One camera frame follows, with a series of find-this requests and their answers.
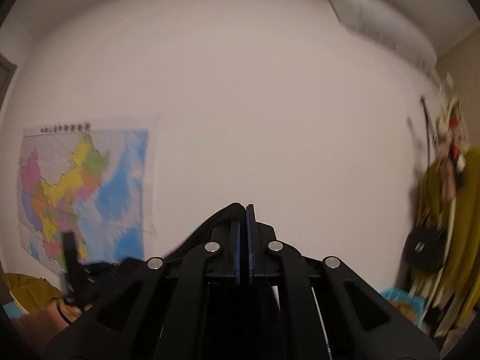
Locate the person's left hand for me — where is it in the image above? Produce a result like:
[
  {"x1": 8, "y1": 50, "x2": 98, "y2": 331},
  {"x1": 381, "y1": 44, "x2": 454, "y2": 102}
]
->
[{"x1": 56, "y1": 300, "x2": 92, "y2": 324}]

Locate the white wall air conditioner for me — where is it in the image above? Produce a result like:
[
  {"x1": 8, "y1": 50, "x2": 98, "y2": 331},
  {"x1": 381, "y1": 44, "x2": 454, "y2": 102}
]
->
[{"x1": 329, "y1": 0, "x2": 438, "y2": 71}]

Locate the blue perforated plastic basket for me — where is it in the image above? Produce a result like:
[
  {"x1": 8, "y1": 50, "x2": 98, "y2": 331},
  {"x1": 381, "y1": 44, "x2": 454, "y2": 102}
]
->
[{"x1": 381, "y1": 288, "x2": 425, "y2": 328}]

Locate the folded mustard garment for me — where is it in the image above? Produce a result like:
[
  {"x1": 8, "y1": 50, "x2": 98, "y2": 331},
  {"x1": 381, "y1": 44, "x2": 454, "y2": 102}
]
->
[{"x1": 1, "y1": 273, "x2": 62, "y2": 313}]

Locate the colourful wall map poster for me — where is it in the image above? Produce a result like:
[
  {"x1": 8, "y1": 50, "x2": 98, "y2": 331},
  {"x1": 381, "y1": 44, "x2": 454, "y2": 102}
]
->
[{"x1": 17, "y1": 117, "x2": 159, "y2": 275}]

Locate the black handbag on rack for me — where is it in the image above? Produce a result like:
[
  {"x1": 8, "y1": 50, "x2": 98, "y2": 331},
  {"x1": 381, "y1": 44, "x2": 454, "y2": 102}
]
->
[{"x1": 404, "y1": 224, "x2": 448, "y2": 274}]

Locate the mustard coat on rack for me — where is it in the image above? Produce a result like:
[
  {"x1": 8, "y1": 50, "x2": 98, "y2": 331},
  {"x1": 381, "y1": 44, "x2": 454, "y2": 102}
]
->
[{"x1": 415, "y1": 145, "x2": 479, "y2": 322}]

